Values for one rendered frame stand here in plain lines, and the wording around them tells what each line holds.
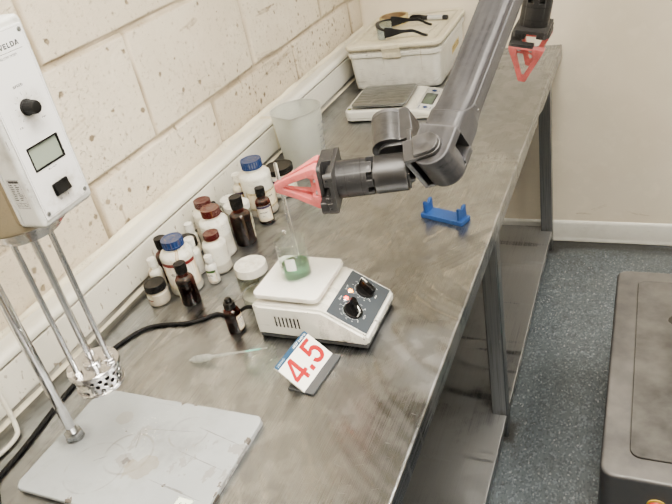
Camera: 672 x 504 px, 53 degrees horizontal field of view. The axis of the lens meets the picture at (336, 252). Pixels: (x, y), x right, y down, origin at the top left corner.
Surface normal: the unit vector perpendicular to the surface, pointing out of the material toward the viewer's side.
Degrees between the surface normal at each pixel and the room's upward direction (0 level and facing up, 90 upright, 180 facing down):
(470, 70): 36
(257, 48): 90
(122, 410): 0
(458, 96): 28
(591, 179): 90
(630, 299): 0
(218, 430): 0
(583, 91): 90
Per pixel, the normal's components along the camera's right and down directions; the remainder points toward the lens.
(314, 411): -0.18, -0.84
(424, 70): -0.34, 0.59
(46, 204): 0.91, 0.06
